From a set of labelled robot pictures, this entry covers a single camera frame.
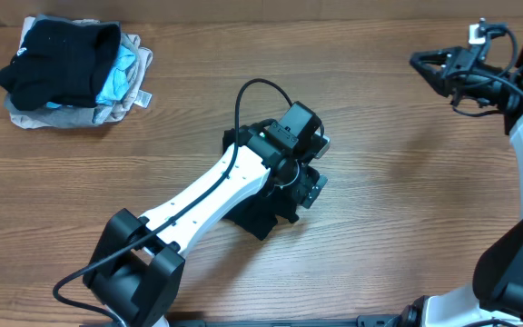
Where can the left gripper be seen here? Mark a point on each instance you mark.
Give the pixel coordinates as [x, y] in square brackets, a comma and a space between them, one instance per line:
[303, 187]

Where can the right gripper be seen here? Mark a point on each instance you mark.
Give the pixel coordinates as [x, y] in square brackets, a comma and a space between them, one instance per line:
[453, 59]

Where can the black t-shirt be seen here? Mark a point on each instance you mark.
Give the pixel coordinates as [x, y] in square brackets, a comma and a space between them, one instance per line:
[258, 214]

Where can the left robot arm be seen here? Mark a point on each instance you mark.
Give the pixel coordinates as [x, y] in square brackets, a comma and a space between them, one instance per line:
[264, 175]

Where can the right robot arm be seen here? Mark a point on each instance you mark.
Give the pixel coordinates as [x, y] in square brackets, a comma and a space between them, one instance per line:
[495, 295]

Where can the beige folded garment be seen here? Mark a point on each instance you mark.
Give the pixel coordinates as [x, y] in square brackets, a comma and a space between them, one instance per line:
[121, 91]

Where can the light blue folded garment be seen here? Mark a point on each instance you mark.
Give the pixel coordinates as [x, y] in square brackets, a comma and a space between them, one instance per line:
[88, 72]

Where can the grey folded garment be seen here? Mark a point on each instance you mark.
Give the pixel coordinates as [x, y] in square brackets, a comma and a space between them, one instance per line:
[72, 74]

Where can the folded black garment on pile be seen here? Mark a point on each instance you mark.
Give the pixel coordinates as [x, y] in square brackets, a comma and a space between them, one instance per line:
[26, 78]

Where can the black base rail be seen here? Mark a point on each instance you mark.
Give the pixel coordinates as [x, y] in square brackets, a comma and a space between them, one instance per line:
[384, 320]

